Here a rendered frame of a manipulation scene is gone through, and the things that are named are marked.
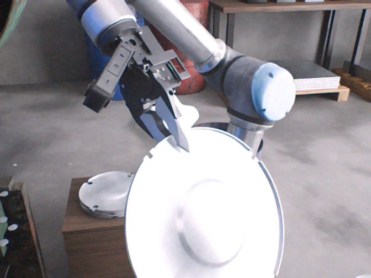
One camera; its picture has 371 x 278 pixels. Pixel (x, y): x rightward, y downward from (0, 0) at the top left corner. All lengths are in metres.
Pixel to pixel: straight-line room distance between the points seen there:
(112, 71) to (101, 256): 1.15
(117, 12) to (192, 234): 0.34
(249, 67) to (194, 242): 0.45
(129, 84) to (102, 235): 1.02
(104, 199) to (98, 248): 0.19
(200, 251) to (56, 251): 1.47
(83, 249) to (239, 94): 0.98
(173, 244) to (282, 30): 4.19
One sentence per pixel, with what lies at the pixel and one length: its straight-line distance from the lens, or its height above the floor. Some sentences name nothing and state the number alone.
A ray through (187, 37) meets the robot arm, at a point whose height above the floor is 1.13.
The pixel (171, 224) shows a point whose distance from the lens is 0.51.
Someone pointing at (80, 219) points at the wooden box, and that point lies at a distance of 1.53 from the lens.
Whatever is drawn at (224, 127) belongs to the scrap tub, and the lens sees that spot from 1.99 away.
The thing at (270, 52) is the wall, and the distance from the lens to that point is 4.60.
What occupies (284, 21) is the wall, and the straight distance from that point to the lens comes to 4.58.
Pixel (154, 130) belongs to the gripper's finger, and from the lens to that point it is 0.55.
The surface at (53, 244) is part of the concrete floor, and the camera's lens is 1.99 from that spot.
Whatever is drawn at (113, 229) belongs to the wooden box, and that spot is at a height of 0.33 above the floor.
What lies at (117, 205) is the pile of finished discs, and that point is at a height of 0.39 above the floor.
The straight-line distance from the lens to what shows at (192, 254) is 0.53.
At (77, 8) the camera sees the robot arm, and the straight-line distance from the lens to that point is 0.59.
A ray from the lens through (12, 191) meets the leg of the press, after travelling 1.29.
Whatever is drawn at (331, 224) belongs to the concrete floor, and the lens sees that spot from 2.14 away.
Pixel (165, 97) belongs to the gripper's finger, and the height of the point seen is 1.12.
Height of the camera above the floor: 1.29
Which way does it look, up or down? 28 degrees down
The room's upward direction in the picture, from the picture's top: straight up
